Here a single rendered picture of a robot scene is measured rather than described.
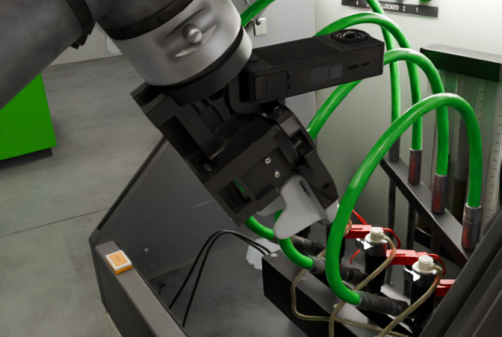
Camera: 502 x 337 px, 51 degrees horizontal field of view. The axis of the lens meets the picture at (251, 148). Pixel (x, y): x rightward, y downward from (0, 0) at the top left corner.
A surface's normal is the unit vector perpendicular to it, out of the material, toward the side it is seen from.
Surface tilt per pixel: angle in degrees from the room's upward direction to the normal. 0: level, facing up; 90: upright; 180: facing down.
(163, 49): 110
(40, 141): 90
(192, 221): 90
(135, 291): 0
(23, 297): 0
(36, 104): 90
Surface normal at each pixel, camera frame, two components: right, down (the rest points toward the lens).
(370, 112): -0.84, 0.25
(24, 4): 0.61, 0.25
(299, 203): 0.47, 0.47
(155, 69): -0.26, 0.76
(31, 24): 0.71, 0.42
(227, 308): -0.06, -0.92
